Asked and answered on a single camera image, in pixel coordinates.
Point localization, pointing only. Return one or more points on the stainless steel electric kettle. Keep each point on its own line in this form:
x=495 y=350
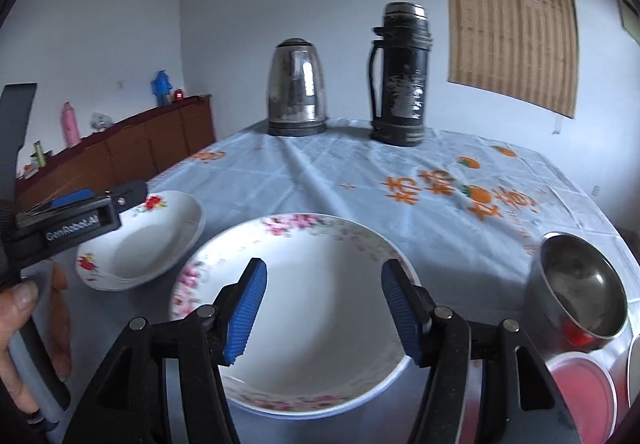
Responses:
x=295 y=84

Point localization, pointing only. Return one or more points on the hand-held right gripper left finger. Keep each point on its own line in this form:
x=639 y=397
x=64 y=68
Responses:
x=245 y=314

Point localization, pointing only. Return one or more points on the pink thermos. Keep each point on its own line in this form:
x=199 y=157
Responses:
x=70 y=127

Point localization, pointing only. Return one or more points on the person's left hand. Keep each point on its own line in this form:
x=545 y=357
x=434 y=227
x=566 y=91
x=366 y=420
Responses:
x=17 y=304

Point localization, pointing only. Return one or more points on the framed wall panel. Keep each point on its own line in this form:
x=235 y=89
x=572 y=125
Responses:
x=629 y=17

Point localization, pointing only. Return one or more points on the clear glass items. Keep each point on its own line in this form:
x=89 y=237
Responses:
x=101 y=122

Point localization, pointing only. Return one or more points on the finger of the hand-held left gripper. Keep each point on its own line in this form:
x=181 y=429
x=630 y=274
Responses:
x=130 y=194
x=75 y=197

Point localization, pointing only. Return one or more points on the green bottle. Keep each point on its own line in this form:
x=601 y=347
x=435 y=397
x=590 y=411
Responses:
x=38 y=155

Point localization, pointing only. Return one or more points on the blue thermos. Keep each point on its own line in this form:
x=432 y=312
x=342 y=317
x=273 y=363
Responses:
x=161 y=89

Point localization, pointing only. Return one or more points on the black flat panel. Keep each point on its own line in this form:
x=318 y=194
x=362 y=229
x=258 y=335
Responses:
x=17 y=134

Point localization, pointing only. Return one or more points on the bamboo window blind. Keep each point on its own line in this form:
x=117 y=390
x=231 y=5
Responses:
x=510 y=14

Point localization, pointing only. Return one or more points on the small red floral plate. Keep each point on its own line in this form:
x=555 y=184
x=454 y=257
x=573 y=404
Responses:
x=150 y=244

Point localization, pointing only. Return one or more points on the stainless steel bowl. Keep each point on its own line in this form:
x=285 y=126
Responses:
x=575 y=284

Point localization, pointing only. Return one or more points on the brown wooden cabinet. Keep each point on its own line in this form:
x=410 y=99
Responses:
x=140 y=139

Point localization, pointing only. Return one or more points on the blue printed tablecloth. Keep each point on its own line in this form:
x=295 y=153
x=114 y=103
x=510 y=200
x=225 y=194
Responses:
x=350 y=164

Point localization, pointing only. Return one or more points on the large pink floral plate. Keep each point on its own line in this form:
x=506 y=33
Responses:
x=320 y=284

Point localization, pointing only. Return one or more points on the black vacuum flask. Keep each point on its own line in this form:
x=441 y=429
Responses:
x=402 y=84

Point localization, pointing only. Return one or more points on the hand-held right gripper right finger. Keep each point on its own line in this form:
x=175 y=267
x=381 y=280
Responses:
x=400 y=314

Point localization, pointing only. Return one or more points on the small red object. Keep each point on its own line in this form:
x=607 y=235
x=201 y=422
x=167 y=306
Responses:
x=178 y=96

